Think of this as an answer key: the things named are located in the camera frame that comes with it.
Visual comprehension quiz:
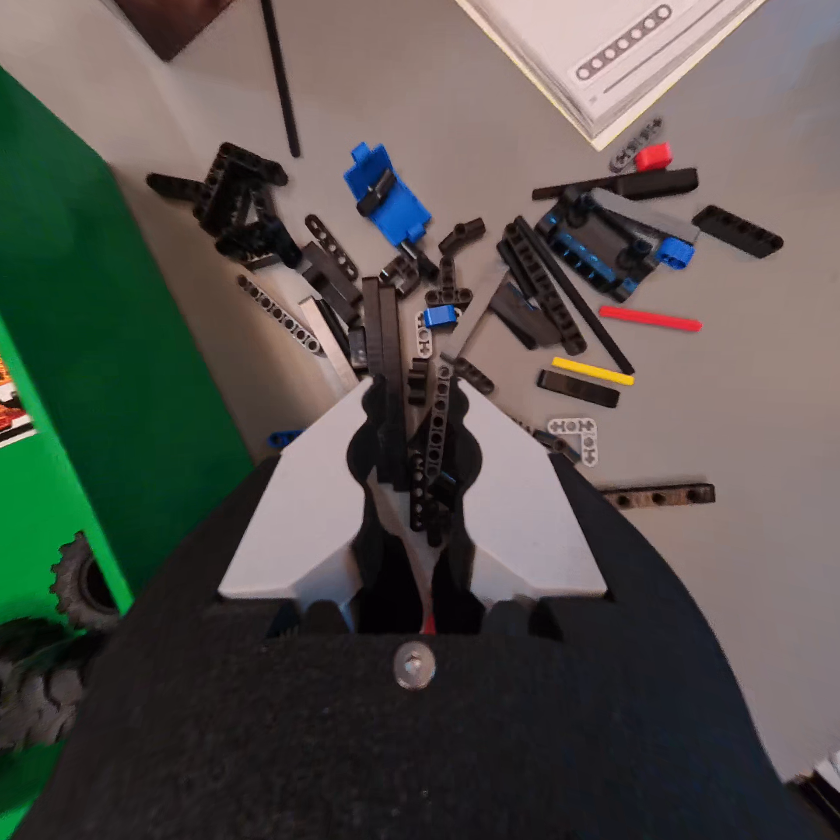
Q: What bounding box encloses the long black lego beam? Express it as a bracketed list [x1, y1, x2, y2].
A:
[495, 222, 589, 357]

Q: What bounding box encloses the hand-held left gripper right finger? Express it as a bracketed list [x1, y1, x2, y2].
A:
[454, 379, 609, 608]

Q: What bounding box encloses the black lego tyre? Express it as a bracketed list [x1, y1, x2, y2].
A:
[0, 617, 109, 756]
[49, 530, 123, 632]

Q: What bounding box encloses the black lego frame piece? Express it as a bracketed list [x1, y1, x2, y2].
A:
[533, 185, 698, 304]

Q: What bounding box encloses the open lego instruction booklet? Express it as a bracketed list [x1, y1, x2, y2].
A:
[455, 0, 767, 153]

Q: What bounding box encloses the flat black lego piece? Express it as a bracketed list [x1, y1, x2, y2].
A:
[536, 369, 622, 410]

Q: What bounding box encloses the pile of black lego beams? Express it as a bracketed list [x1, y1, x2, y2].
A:
[144, 140, 501, 549]

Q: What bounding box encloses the blue lego panel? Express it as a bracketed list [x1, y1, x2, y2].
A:
[343, 141, 434, 248]

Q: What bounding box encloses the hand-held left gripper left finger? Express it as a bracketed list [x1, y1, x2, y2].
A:
[217, 377, 378, 621]

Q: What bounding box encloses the red lego axle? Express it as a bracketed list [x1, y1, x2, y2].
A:
[598, 305, 704, 333]

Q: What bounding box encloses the thin dark grey lego liftarm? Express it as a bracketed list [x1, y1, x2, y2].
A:
[608, 117, 665, 174]

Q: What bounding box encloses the green plastic bin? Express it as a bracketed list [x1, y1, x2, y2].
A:
[0, 66, 256, 840]

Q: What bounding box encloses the short black lego beam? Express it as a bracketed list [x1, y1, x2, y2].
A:
[691, 205, 786, 260]

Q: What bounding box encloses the black and red lego beam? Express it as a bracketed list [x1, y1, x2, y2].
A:
[530, 142, 700, 202]

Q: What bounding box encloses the yellow lego axle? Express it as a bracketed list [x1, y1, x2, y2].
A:
[550, 356, 636, 387]

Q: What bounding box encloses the thick black lego beam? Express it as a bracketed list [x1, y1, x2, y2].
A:
[600, 482, 718, 512]

